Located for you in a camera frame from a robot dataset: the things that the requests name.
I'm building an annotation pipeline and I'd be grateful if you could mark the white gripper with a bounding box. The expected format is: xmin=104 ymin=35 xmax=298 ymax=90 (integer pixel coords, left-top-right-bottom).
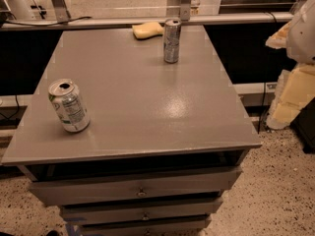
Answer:
xmin=266 ymin=0 xmax=315 ymax=130

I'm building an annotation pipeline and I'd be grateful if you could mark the silver redbull can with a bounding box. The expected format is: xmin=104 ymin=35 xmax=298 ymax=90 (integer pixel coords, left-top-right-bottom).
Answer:
xmin=163 ymin=18 xmax=181 ymax=63

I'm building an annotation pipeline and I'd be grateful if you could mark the white green 7up can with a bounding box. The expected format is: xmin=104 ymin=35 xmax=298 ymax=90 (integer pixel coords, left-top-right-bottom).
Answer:
xmin=48 ymin=79 xmax=90 ymax=133

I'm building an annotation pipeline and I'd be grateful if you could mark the yellow sponge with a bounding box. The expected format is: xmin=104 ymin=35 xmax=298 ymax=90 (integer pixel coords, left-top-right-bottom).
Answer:
xmin=132 ymin=22 xmax=163 ymax=39

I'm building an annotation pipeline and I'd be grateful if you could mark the grey drawer cabinet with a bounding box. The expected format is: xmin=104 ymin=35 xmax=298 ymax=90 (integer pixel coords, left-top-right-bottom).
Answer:
xmin=0 ymin=25 xmax=263 ymax=236

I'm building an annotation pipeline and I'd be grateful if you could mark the middle grey drawer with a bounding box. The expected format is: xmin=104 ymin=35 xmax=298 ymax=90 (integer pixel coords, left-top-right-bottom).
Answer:
xmin=61 ymin=194 xmax=222 ymax=225

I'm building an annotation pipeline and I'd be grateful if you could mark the grey drawer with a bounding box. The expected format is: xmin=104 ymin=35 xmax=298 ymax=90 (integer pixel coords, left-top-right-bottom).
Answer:
xmin=61 ymin=194 xmax=222 ymax=225
xmin=30 ymin=166 xmax=242 ymax=206
xmin=81 ymin=215 xmax=210 ymax=236

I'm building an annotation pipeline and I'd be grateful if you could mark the bottom grey drawer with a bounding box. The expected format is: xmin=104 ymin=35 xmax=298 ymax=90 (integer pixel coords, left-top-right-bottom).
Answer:
xmin=81 ymin=215 xmax=210 ymax=236

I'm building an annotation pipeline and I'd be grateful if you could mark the top grey drawer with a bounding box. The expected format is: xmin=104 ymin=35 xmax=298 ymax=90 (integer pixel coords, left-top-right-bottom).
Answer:
xmin=30 ymin=166 xmax=242 ymax=206

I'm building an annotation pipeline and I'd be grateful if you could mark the white pipe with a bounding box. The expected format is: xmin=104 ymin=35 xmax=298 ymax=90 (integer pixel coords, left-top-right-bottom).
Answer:
xmin=7 ymin=0 xmax=34 ymax=20

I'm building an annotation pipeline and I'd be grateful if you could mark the grey metal rail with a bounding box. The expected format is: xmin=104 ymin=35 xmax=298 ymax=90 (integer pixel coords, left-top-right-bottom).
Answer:
xmin=0 ymin=12 xmax=293 ymax=31

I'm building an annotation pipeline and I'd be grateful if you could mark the black cable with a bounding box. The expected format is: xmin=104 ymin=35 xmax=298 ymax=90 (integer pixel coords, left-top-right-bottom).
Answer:
xmin=4 ymin=15 xmax=93 ymax=27

